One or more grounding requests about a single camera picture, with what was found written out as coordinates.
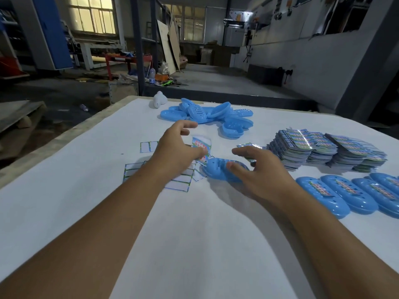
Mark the person's right hand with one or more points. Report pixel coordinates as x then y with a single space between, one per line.
268 180

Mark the person's left hand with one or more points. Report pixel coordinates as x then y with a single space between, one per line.
174 155

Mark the green-edged sticker sheet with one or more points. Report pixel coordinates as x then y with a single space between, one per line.
201 143
146 147
180 183

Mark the glossy sticker sheets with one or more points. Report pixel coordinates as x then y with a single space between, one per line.
249 146

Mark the stacks of colourful sticker sheets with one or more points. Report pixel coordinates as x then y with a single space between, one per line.
293 149

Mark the white backing sheet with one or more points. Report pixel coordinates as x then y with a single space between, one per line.
131 171

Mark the pile of blue soap dishes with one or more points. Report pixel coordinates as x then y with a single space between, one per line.
199 113

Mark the person's right forearm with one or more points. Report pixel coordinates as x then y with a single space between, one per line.
336 255

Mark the person's left forearm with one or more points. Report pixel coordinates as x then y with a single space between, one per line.
81 242

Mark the orange box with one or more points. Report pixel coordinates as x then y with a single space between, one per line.
162 77

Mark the black box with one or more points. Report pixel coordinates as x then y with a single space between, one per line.
265 75

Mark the small white plastic figure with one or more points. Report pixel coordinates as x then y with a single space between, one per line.
159 99

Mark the green tool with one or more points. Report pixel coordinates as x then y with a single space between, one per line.
166 82

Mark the pale wooden crate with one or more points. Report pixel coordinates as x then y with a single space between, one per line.
123 94

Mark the clear water bottle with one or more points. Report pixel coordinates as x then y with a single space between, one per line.
152 76

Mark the white plastic bag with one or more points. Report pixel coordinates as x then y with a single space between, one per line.
163 68

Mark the wicker basket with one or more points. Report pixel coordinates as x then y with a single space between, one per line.
183 62

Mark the plastic bottle on floor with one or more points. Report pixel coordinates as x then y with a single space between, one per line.
83 108

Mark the pale leaning plywood board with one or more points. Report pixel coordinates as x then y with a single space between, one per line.
166 46

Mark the brown leaning board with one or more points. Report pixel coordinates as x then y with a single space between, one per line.
174 43

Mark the red metal table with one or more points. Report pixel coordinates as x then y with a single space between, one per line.
118 57

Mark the wide window with grid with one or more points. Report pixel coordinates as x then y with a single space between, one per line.
191 27

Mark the silver machine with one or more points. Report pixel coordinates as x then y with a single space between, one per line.
235 35

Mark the grey slanted pillar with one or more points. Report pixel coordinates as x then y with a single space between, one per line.
366 68

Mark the large bright window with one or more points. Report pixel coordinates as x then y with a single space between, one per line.
92 18

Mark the wooden pallet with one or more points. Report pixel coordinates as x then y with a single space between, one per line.
18 115

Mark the blue and white machine cabinet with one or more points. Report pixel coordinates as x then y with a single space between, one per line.
54 34

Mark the black wall plug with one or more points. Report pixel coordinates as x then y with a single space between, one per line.
287 73

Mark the thick dark steel post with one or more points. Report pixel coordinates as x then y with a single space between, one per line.
138 49

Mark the thin dark steel post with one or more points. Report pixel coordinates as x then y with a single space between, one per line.
154 34

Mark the white metal workbench frame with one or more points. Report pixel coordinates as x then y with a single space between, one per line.
87 56

